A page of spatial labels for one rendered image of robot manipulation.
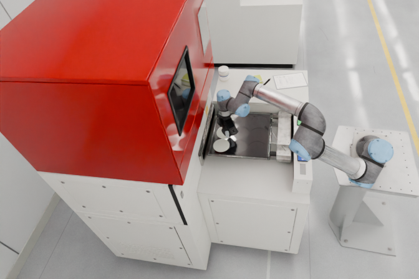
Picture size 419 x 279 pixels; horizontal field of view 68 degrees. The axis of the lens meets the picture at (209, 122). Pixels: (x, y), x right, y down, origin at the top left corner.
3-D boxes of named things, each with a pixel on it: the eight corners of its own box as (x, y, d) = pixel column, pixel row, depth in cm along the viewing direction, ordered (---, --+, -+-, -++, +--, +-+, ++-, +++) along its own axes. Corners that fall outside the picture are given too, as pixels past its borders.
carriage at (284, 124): (276, 162, 181) (276, 159, 179) (278, 116, 205) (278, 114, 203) (290, 162, 179) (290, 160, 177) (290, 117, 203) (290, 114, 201)
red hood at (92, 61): (36, 171, 150) (-54, 75, 106) (103, 68, 203) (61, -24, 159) (184, 186, 134) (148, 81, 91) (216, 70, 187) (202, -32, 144)
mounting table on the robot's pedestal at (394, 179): (401, 145, 197) (408, 131, 188) (413, 208, 169) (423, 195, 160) (327, 137, 209) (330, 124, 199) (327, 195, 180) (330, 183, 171)
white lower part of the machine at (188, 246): (119, 260, 238) (72, 211, 179) (151, 171, 292) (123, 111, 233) (207, 274, 224) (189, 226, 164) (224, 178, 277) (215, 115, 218)
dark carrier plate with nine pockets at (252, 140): (209, 153, 186) (209, 152, 185) (218, 113, 208) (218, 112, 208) (267, 157, 179) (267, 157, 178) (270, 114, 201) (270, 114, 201)
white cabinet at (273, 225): (212, 246, 237) (196, 193, 177) (229, 147, 300) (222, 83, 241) (298, 259, 223) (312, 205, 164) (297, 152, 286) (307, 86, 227)
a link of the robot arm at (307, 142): (389, 168, 156) (310, 126, 137) (375, 193, 157) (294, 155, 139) (371, 160, 167) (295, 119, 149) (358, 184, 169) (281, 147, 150)
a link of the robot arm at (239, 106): (250, 97, 158) (233, 89, 163) (239, 117, 159) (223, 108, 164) (255, 101, 164) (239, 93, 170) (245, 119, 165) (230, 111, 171)
